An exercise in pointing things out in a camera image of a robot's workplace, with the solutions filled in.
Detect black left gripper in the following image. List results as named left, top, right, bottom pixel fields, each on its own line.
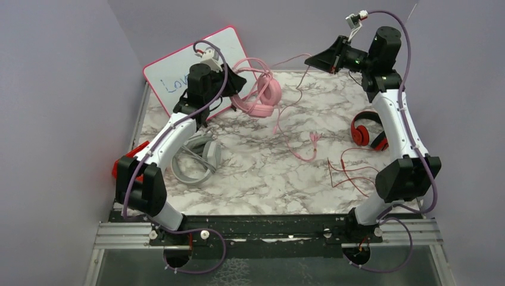
left=203, top=63, right=245, bottom=104

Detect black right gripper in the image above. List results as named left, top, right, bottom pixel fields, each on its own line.
left=306, top=36, right=376, bottom=74

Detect pink headphones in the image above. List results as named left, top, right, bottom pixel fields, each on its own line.
left=230, top=57, right=282, bottom=118

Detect grey white headphones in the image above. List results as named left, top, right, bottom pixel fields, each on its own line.
left=171, top=134, right=222, bottom=186

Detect pink headphone cable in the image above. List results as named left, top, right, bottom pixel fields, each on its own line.
left=236, top=53, right=322, bottom=163

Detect grey headphone cable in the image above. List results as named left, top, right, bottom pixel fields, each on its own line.
left=179, top=136, right=218, bottom=175

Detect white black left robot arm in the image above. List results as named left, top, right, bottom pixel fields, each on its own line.
left=115, top=63, right=247, bottom=245

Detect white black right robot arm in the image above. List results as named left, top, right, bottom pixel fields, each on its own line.
left=305, top=26, right=441, bottom=243

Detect red black headphones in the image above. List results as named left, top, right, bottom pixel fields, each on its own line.
left=350, top=111, right=389, bottom=153

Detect pink framed whiteboard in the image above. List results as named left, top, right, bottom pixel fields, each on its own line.
left=143, top=26, right=248, bottom=115

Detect red plastic bin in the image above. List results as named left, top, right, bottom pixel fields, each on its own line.
left=111, top=141, right=151, bottom=182

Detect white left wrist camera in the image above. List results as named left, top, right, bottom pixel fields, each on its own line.
left=195, top=48, right=222, bottom=72

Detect red headphone cable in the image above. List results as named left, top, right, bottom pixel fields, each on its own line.
left=327, top=147, right=382, bottom=198

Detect black metal base rail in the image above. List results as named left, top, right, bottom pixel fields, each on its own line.
left=95, top=212, right=409, bottom=260

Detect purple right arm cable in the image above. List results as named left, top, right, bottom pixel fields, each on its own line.
left=367, top=10, right=439, bottom=274

